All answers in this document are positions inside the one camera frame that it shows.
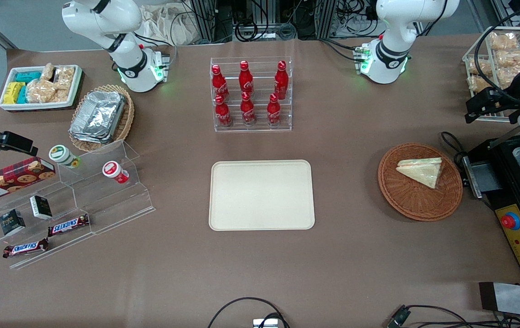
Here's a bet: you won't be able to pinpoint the white rectangular snack bin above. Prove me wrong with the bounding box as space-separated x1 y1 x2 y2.
0 65 83 112

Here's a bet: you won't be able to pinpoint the crumpled white cloth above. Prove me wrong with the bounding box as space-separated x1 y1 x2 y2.
139 5 206 46

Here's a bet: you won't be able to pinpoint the round brown wicker basket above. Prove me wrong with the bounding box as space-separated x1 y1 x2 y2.
377 143 464 222

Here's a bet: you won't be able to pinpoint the black looped cable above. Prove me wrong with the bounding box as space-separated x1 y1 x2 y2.
207 297 290 328

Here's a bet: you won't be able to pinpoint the red tartan cookie box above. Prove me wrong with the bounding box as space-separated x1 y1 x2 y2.
0 157 56 204

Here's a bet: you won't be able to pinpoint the stacked foil containers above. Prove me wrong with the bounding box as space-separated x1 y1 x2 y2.
69 90 127 144

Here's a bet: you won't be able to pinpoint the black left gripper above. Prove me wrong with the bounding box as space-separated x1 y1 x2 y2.
465 87 520 124

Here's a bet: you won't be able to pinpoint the Snickers chocolate bar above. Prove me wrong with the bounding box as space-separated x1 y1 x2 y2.
47 214 90 237
3 238 49 259

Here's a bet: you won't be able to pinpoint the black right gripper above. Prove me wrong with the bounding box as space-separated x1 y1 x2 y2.
0 113 38 156

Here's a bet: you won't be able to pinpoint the clear acrylic bottle rack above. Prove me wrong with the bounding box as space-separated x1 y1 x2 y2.
210 56 293 133

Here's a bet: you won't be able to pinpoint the yellow snack packet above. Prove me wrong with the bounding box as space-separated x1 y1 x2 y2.
3 82 26 104

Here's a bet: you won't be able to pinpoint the triangle sandwich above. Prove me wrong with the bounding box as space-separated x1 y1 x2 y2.
396 157 443 190

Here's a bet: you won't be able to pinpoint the white wire rack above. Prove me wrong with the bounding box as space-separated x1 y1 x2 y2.
462 26 520 123

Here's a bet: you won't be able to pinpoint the red emergency stop button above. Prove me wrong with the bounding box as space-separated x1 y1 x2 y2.
500 211 520 231

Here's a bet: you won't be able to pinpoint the oval light wicker basket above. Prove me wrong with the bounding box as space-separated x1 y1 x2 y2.
68 84 135 153

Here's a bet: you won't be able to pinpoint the red lid yogurt cup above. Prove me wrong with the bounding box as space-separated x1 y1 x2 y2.
102 161 129 185

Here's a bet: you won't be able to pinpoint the green lid yogurt cup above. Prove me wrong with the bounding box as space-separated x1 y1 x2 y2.
49 144 81 169

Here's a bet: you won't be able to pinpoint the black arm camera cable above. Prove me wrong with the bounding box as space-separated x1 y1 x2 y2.
474 0 520 92

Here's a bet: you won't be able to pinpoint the black cable connector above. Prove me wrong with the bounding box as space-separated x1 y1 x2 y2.
386 306 412 328

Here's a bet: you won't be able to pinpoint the red cola bottle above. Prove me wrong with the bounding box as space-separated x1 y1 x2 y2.
239 60 254 96
267 93 282 127
214 94 233 128
274 60 289 100
211 64 230 102
240 91 257 127

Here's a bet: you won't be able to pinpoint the beige plastic tray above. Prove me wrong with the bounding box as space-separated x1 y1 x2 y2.
208 159 316 231

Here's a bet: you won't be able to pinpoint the bagged fried snack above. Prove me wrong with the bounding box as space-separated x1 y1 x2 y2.
496 49 520 69
467 57 493 76
467 75 490 93
489 32 519 51
497 67 520 88

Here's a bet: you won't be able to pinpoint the clear acrylic stepped display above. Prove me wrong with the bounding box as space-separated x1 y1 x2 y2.
0 139 156 270

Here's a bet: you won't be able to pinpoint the grey flat strip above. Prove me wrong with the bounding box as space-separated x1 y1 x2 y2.
479 282 520 319

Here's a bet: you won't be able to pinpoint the black machine power cable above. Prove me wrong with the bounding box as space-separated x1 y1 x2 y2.
440 131 468 167

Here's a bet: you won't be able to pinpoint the black tray sealing machine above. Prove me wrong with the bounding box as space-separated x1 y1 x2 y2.
460 128 520 287

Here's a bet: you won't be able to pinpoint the small black carton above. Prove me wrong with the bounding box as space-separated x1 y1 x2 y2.
30 195 53 220
0 209 26 236

